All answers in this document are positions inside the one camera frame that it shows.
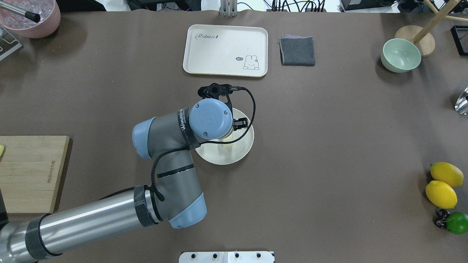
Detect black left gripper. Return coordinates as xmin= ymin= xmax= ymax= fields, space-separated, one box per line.
xmin=233 ymin=118 xmax=249 ymax=131

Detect cream round plate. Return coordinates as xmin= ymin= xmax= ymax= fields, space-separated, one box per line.
xmin=195 ymin=126 xmax=254 ymax=165

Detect white steamed bun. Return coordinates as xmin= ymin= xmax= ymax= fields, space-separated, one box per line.
xmin=219 ymin=132 xmax=234 ymax=143

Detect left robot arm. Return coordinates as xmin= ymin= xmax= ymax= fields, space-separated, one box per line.
xmin=1 ymin=98 xmax=253 ymax=263

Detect cream rectangular tray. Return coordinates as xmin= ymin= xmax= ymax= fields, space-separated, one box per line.
xmin=182 ymin=24 xmax=268 ymax=77

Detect grey folded cloth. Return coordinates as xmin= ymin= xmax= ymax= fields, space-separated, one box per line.
xmin=279 ymin=35 xmax=316 ymax=66

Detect green bowl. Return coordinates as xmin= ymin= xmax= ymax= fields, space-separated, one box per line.
xmin=380 ymin=38 xmax=422 ymax=73

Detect wooden cup tree stand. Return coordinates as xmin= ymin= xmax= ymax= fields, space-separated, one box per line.
xmin=395 ymin=0 xmax=467 ymax=58

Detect yellow lemon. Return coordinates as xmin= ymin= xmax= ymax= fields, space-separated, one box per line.
xmin=430 ymin=162 xmax=464 ymax=187
xmin=425 ymin=181 xmax=458 ymax=209

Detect wooden cutting board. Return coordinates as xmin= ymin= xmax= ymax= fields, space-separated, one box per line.
xmin=0 ymin=136 xmax=69 ymax=214

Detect metal scoop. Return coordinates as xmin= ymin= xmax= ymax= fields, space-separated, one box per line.
xmin=454 ymin=88 xmax=468 ymax=115

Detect pink bowl with ice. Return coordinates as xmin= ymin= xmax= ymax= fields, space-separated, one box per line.
xmin=0 ymin=0 xmax=61 ymax=39

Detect metal muddler stick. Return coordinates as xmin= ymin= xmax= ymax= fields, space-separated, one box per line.
xmin=0 ymin=0 xmax=41 ymax=23

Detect green lime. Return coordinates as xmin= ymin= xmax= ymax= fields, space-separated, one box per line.
xmin=434 ymin=209 xmax=468 ymax=235

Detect white cup rack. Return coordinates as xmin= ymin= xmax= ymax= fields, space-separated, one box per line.
xmin=0 ymin=26 xmax=22 ymax=61

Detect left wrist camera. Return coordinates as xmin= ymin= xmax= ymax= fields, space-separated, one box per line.
xmin=197 ymin=83 xmax=247 ymax=108

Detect aluminium frame post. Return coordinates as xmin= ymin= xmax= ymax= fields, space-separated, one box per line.
xmin=219 ymin=0 xmax=238 ymax=17

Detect white camera pillar base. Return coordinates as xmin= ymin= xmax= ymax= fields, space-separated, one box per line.
xmin=178 ymin=251 xmax=275 ymax=263

